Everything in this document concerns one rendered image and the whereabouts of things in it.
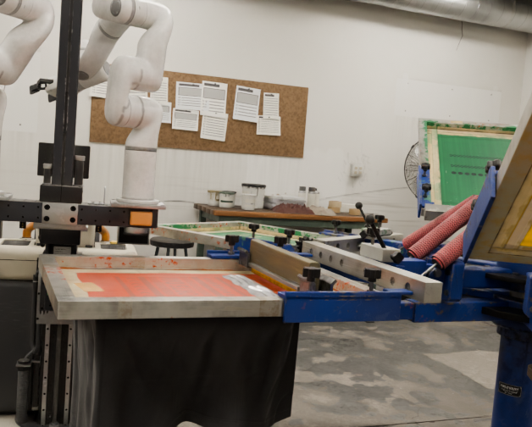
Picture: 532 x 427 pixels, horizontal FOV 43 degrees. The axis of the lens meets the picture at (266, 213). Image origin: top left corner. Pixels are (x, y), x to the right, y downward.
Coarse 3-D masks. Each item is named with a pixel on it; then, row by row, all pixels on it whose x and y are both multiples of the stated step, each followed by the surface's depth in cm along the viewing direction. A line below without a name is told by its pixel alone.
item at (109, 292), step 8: (104, 288) 166; (112, 288) 166; (120, 288) 167; (240, 288) 179; (272, 288) 182; (280, 288) 183; (88, 296) 156; (96, 296) 157; (104, 296) 157; (112, 296) 158; (120, 296) 159; (128, 296) 159
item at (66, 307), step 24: (48, 264) 172; (72, 264) 187; (96, 264) 190; (120, 264) 192; (144, 264) 195; (168, 264) 198; (192, 264) 200; (216, 264) 203; (240, 264) 206; (48, 288) 154; (336, 288) 185; (360, 288) 173; (72, 312) 135; (96, 312) 137; (120, 312) 138; (144, 312) 140; (168, 312) 142; (192, 312) 144; (216, 312) 146; (240, 312) 148; (264, 312) 150
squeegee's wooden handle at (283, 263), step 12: (252, 240) 199; (252, 252) 198; (264, 252) 190; (276, 252) 182; (288, 252) 177; (264, 264) 190; (276, 264) 182; (288, 264) 175; (300, 264) 168; (312, 264) 163; (288, 276) 174
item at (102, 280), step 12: (84, 276) 178; (96, 276) 180; (108, 276) 181; (132, 276) 184; (144, 276) 185; (156, 276) 186; (168, 276) 188; (180, 276) 189; (192, 276) 191; (204, 276) 192; (216, 276) 193; (252, 276) 198
